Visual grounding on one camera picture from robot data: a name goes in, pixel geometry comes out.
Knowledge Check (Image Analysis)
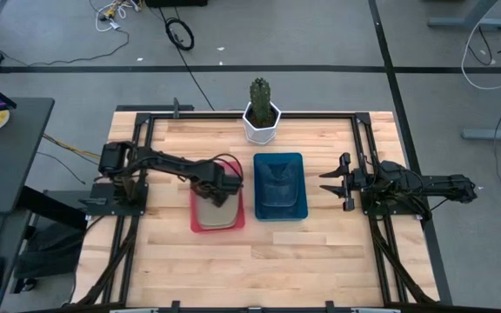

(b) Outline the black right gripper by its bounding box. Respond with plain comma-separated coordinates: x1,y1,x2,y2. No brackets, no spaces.
318,151,367,213

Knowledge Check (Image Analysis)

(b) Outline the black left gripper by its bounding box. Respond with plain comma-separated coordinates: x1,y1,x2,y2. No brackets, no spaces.
189,172,242,209

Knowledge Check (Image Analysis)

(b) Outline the dark blue hat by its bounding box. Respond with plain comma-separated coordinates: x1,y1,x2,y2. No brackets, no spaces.
259,156,302,209

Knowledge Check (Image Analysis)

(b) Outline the red plastic bin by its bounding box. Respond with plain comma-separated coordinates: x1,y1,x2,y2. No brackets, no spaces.
189,160,247,235

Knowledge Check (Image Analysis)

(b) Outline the blue plastic bin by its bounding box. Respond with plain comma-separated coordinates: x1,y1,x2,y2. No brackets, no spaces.
252,151,310,222

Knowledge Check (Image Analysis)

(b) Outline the green cactus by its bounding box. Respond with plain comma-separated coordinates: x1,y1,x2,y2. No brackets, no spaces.
249,77,275,127

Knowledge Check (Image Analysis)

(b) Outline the grey desk leg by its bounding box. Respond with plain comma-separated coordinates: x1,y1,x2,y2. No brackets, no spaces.
427,0,501,30
460,119,501,143

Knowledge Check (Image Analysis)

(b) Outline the black bag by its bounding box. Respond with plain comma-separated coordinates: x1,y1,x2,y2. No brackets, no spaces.
14,216,87,280

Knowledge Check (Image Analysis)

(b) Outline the black desk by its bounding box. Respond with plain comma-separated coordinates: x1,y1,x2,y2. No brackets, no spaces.
0,97,56,218

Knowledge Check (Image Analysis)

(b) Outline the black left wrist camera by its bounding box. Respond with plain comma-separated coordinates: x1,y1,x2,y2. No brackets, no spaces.
220,166,244,190

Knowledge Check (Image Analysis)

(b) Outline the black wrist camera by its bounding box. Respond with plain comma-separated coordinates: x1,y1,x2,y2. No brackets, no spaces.
378,159,409,180
220,166,244,190

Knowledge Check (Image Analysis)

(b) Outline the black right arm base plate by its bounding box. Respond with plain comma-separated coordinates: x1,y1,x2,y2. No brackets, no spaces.
360,190,424,217

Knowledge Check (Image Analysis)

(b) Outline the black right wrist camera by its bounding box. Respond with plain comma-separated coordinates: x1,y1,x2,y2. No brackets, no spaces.
378,159,409,180

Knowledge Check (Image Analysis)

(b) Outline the black aluminium table frame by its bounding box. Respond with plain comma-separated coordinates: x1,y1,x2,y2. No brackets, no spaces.
71,110,441,313

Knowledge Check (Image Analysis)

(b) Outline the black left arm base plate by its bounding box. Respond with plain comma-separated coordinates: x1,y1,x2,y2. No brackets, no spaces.
78,181,150,217

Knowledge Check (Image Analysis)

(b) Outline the yellow cable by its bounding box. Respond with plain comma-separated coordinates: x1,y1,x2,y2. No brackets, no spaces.
41,132,103,161

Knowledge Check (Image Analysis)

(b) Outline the coiled black cable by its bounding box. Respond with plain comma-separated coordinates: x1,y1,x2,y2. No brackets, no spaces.
164,16,196,52

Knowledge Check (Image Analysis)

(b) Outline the long white cable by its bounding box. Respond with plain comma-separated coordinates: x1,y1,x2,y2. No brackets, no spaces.
460,12,501,91

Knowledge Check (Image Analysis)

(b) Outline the white cable bundle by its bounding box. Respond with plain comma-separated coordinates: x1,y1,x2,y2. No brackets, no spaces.
95,0,142,33

